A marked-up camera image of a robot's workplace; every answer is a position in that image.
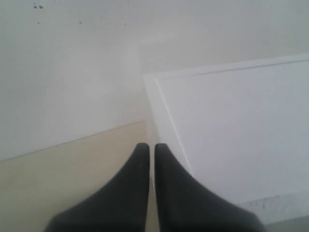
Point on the white translucent drawer cabinet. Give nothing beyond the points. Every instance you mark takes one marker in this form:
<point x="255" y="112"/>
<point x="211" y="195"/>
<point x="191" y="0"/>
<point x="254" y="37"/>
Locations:
<point x="241" y="129"/>

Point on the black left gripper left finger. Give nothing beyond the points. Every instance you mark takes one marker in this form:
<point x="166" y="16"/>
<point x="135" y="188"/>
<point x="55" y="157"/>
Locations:
<point x="119" y="206"/>

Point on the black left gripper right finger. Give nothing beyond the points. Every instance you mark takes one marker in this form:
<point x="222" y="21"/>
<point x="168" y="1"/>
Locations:
<point x="185" y="205"/>

